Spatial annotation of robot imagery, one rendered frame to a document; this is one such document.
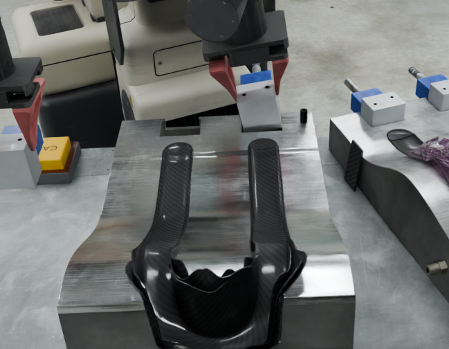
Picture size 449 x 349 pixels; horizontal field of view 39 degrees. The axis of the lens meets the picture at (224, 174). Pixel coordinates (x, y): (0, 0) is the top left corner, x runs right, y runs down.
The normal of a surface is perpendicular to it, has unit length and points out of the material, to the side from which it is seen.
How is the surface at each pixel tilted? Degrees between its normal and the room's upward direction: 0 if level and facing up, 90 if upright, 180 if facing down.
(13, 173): 90
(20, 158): 90
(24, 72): 0
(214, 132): 0
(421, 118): 0
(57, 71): 90
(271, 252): 19
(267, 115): 99
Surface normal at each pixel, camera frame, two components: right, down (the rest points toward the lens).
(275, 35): -0.20, -0.69
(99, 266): -0.07, -0.85
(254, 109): 0.00, 0.71
